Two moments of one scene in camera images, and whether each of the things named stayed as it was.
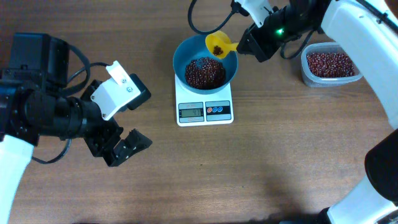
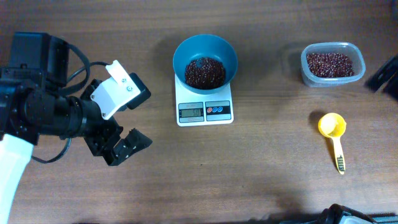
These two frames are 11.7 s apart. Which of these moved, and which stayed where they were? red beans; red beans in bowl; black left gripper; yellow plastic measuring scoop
Moved: yellow plastic measuring scoop
Stayed: black left gripper; red beans; red beans in bowl
